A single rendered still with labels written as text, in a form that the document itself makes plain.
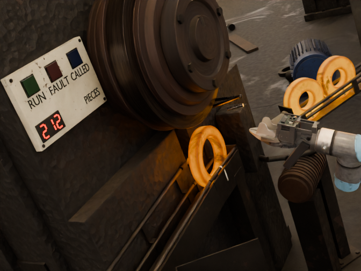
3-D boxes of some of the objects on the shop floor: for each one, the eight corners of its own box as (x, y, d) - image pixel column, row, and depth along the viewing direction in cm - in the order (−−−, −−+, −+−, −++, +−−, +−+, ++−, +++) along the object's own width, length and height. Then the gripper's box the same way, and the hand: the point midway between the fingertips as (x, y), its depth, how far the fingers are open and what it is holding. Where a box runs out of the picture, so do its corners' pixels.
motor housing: (307, 291, 195) (271, 175, 174) (320, 252, 211) (289, 143, 191) (340, 294, 187) (307, 174, 167) (352, 255, 204) (323, 141, 183)
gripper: (323, 118, 149) (254, 105, 158) (315, 132, 143) (244, 119, 151) (320, 142, 154) (254, 128, 163) (312, 157, 147) (244, 142, 156)
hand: (253, 132), depth 158 cm, fingers closed
